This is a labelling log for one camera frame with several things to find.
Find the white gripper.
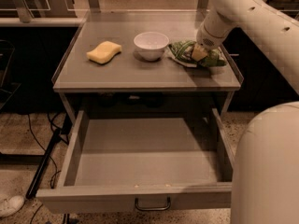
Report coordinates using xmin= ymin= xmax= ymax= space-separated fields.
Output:
xmin=192 ymin=9 xmax=235 ymax=62

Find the green jalapeno chip bag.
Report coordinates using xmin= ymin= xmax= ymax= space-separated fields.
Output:
xmin=166 ymin=40 xmax=226 ymax=68

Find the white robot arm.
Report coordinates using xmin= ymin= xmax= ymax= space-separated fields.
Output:
xmin=197 ymin=0 xmax=299 ymax=224

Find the grey cabinet counter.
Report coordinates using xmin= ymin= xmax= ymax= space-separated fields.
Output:
xmin=53 ymin=10 xmax=243 ymax=119

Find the grey open drawer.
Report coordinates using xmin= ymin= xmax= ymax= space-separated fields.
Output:
xmin=36 ymin=109 xmax=234 ymax=214

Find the white ceramic bowl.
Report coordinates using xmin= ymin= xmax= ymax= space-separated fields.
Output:
xmin=134 ymin=32 xmax=169 ymax=62

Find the yellow sponge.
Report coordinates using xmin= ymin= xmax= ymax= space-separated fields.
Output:
xmin=86 ymin=41 xmax=122 ymax=64

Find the black pole on floor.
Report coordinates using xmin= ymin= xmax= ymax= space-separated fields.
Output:
xmin=25 ymin=129 xmax=60 ymax=199

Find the white sneaker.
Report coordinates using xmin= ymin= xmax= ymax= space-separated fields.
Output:
xmin=0 ymin=196 xmax=24 ymax=217

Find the dark metal drawer handle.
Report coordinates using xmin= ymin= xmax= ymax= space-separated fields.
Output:
xmin=135 ymin=197 xmax=172 ymax=212

